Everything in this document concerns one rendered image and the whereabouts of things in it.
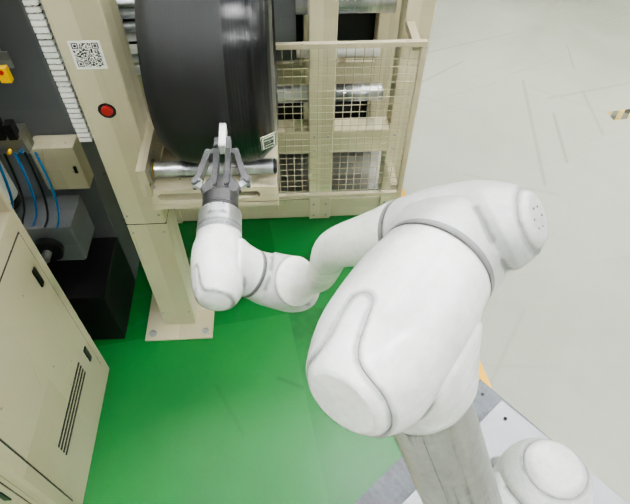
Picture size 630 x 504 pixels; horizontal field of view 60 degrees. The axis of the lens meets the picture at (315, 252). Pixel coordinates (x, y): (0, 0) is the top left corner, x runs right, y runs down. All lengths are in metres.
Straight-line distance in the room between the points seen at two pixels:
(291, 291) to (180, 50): 0.56
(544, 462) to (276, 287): 0.56
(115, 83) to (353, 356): 1.16
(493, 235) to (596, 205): 2.47
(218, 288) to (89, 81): 0.72
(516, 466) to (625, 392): 1.44
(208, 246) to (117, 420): 1.26
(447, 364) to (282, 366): 1.69
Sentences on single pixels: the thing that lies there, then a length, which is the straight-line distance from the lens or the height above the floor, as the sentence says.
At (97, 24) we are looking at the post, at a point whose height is 1.30.
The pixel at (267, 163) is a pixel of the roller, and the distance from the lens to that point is 1.54.
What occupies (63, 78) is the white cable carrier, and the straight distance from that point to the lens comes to 1.56.
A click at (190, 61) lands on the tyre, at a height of 1.30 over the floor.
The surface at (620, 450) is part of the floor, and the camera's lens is 2.33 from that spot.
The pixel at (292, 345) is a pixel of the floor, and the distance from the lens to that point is 2.23.
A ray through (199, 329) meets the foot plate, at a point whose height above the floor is 0.01.
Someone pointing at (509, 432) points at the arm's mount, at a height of 0.74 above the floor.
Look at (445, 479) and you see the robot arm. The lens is 0.69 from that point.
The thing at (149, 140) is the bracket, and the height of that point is 0.95.
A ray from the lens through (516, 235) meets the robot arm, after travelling 0.59.
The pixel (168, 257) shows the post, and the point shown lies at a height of 0.44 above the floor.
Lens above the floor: 1.94
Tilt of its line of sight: 51 degrees down
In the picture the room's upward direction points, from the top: 1 degrees clockwise
